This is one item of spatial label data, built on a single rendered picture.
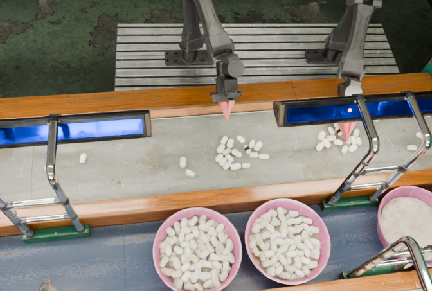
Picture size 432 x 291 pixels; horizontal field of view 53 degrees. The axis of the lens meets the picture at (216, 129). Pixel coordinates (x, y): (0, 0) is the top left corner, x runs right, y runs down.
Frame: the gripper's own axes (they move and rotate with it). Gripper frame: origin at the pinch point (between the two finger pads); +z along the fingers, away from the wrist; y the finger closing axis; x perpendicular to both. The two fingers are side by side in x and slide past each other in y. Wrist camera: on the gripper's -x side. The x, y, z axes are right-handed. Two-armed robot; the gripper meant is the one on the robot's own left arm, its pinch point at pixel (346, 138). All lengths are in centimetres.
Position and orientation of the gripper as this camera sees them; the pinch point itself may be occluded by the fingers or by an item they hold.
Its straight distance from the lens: 161.9
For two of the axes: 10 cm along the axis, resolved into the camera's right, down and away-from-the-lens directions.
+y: 9.9, -0.8, 1.4
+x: -1.6, -1.8, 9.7
